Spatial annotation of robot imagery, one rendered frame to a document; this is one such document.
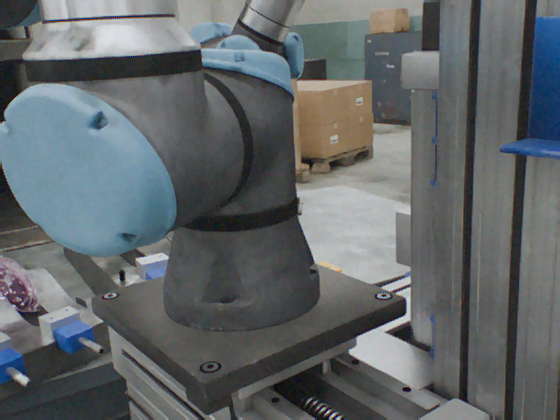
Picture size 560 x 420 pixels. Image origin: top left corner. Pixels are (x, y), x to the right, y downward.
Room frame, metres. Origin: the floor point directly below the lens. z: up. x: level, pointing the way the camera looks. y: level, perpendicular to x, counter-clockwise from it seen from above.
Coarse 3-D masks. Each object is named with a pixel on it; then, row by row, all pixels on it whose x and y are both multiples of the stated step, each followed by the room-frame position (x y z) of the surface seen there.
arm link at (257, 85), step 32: (224, 64) 0.51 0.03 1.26; (256, 64) 0.52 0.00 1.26; (224, 96) 0.49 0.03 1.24; (256, 96) 0.52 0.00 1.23; (288, 96) 0.55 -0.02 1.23; (256, 128) 0.50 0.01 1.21; (288, 128) 0.55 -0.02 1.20; (256, 160) 0.50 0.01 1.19; (288, 160) 0.54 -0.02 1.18; (256, 192) 0.52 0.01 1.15; (288, 192) 0.54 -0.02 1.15
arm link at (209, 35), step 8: (200, 24) 1.11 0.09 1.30; (208, 24) 1.11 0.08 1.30; (216, 24) 1.11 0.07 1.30; (224, 24) 1.11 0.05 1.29; (192, 32) 1.12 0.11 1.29; (200, 32) 1.11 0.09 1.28; (208, 32) 1.10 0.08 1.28; (216, 32) 1.10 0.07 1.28; (224, 32) 1.11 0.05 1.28; (200, 40) 1.10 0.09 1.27; (208, 40) 1.10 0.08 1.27; (216, 40) 1.10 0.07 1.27; (208, 48) 1.10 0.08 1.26
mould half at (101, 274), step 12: (72, 252) 1.33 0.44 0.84; (144, 252) 1.17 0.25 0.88; (156, 252) 1.17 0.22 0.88; (168, 252) 1.16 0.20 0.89; (72, 264) 1.35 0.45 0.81; (84, 264) 1.23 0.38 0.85; (96, 264) 1.13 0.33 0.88; (108, 264) 1.11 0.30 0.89; (120, 264) 1.11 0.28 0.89; (84, 276) 1.25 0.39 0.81; (96, 276) 1.14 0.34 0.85; (108, 276) 1.05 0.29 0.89; (132, 276) 1.03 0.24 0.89; (96, 288) 1.16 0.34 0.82; (108, 288) 1.06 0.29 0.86; (120, 288) 0.99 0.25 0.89
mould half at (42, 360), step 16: (32, 272) 1.07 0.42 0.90; (48, 272) 1.08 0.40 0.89; (48, 288) 1.04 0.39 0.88; (0, 304) 0.98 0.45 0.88; (48, 304) 1.01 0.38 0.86; (64, 304) 1.01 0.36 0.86; (0, 320) 0.95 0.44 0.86; (16, 320) 0.96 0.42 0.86; (96, 320) 0.94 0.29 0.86; (16, 336) 0.90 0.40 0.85; (32, 336) 0.90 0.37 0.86; (96, 336) 0.92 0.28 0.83; (32, 352) 0.85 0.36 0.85; (48, 352) 0.87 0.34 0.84; (64, 352) 0.88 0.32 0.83; (80, 352) 0.90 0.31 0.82; (32, 368) 0.85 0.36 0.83; (48, 368) 0.86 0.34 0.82; (64, 368) 0.88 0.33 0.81; (0, 384) 0.81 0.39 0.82; (16, 384) 0.83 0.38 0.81; (32, 384) 0.85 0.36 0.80
